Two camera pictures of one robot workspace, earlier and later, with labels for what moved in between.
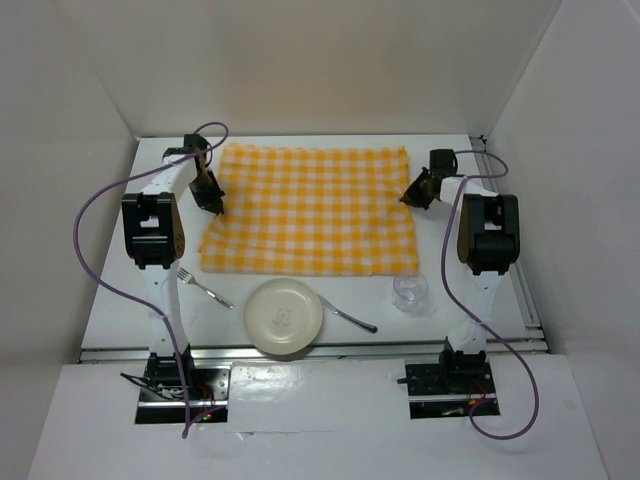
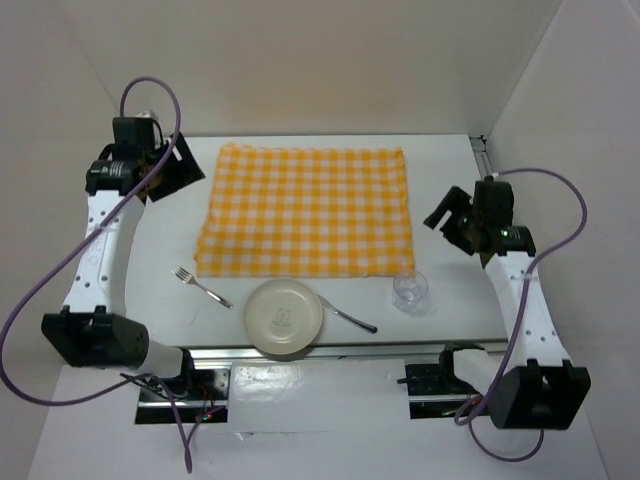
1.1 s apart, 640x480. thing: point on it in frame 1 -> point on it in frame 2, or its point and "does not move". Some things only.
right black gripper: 412,195 -> 456,201
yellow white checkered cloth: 297,210 does not move
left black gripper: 212,201 -> 186,172
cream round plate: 282,316 does not move
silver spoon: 329,306 does not move
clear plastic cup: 411,294 does not move
